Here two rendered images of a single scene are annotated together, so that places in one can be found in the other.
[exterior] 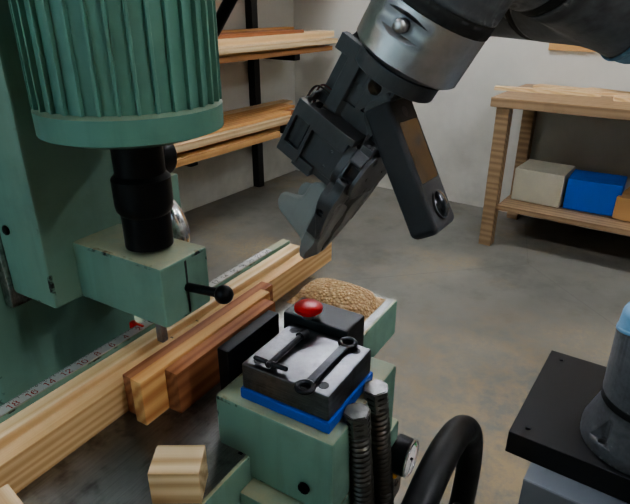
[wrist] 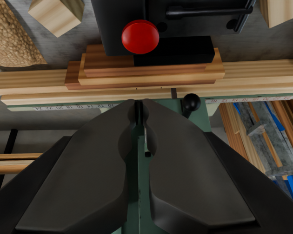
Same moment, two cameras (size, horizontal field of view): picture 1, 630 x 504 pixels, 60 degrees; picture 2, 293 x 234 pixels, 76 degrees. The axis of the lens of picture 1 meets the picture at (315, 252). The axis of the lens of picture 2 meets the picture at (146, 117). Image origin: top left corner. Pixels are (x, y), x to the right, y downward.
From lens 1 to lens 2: 0.48 m
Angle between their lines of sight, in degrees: 52
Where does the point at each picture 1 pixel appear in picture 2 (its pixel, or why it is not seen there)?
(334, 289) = not seen: outside the picture
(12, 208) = not seen: hidden behind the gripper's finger
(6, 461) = (287, 76)
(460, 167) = not seen: outside the picture
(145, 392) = (220, 66)
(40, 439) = (269, 76)
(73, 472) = (263, 50)
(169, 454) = (279, 15)
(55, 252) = not seen: hidden behind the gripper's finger
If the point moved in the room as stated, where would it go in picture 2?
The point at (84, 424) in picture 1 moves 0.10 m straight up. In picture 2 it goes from (240, 70) to (257, 120)
